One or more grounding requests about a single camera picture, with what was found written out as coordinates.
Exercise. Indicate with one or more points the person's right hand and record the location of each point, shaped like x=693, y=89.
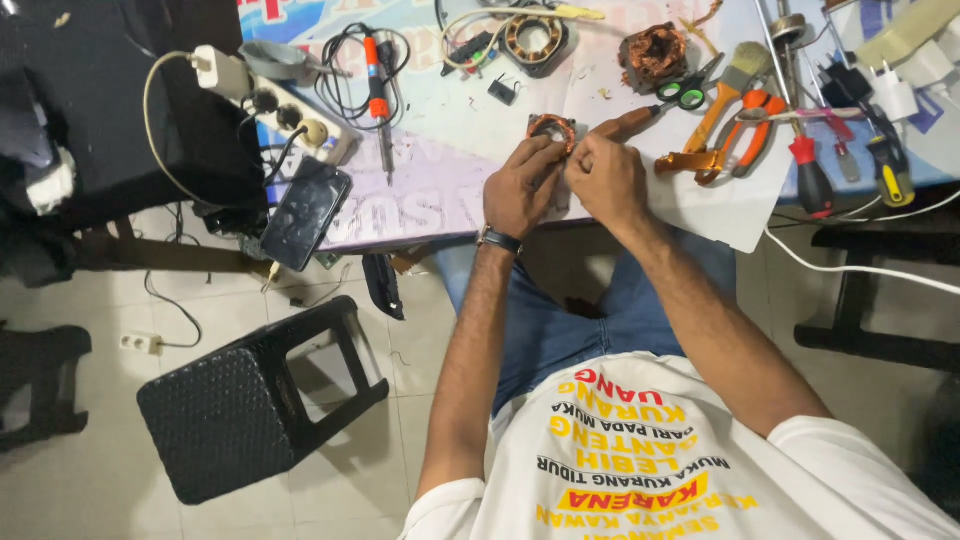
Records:
x=611, y=187

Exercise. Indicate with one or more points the person's left hand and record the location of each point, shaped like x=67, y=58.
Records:
x=517, y=187

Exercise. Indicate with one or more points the person's left fingers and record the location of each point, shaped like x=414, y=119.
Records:
x=541, y=157

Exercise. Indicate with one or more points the person's right fingers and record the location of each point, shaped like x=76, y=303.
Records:
x=592, y=154

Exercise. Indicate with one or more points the small copper wound motor stator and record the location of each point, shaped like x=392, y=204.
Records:
x=553, y=127

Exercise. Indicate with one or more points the small black component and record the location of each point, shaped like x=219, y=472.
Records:
x=502, y=91

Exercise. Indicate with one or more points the printed banner table cover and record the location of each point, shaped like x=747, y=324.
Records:
x=450, y=150

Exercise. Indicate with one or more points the black wristwatch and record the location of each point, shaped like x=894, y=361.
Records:
x=499, y=239

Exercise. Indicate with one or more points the black framed copper stator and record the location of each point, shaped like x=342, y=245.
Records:
x=534, y=52

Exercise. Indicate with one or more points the green black scissors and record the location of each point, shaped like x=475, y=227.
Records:
x=688, y=90

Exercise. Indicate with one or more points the white paper sheet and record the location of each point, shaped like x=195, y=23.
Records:
x=712, y=210

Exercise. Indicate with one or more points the blue jeans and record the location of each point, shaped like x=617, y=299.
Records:
x=555, y=322

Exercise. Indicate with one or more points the orange soldering iron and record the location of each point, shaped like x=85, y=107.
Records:
x=377, y=90

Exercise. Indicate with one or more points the black plastic cover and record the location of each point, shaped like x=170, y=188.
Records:
x=384, y=285

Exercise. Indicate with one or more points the black smartphone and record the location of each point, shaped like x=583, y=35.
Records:
x=306, y=214

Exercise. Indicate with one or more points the white power strip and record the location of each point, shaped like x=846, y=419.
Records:
x=300, y=120

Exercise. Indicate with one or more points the small red tester screwdriver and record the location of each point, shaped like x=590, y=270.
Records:
x=844, y=150

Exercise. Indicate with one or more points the black plug adapter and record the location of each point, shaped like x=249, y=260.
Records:
x=845, y=84

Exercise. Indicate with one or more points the grey metal ladle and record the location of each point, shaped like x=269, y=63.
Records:
x=277, y=60

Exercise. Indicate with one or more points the white plug adapter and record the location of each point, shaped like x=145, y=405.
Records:
x=895, y=94

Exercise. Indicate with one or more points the white printed t-shirt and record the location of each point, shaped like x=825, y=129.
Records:
x=660, y=465

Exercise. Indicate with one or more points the black bench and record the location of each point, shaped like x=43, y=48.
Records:
x=862, y=330

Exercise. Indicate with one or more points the white charger adapter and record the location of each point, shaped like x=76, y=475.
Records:
x=220, y=71

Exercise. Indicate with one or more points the beige plastic box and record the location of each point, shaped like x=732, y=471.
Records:
x=911, y=30

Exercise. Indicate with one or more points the black plastic stool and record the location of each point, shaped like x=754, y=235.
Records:
x=225, y=420

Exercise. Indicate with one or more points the white floor socket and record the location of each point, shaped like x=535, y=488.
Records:
x=141, y=344

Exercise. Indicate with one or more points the black speaker box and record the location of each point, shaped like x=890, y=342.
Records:
x=97, y=97

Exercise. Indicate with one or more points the black low stool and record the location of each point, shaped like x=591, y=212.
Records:
x=37, y=360

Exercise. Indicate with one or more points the orange metal bracket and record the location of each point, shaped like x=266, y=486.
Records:
x=686, y=163

